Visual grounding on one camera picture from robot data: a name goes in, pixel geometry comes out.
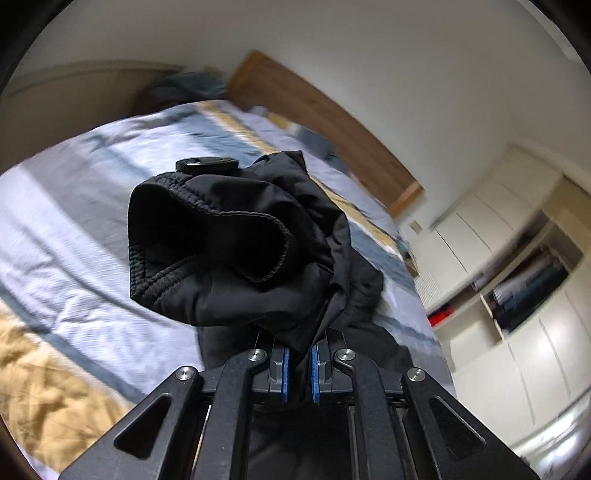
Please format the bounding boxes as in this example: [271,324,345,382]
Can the white built-in wardrobe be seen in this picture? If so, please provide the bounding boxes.
[414,147,590,479]

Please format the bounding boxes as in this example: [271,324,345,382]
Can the wooden headboard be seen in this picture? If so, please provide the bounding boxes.
[226,50,425,218]

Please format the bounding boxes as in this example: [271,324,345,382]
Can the wall socket plate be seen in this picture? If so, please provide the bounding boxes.
[409,220,423,234]

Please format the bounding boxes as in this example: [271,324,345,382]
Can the blue grey pillow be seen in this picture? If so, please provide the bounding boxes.
[294,126,351,175]

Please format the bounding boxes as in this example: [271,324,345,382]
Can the dark cloth beside bed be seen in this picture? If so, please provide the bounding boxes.
[132,71,226,115]

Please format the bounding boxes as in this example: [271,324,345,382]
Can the striped duvet cover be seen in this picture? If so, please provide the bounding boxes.
[1,100,455,479]

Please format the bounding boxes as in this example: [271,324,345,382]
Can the red box in wardrobe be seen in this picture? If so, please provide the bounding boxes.
[428,306,455,328]

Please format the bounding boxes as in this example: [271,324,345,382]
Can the black puffer jacket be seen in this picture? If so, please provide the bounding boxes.
[126,150,415,480]

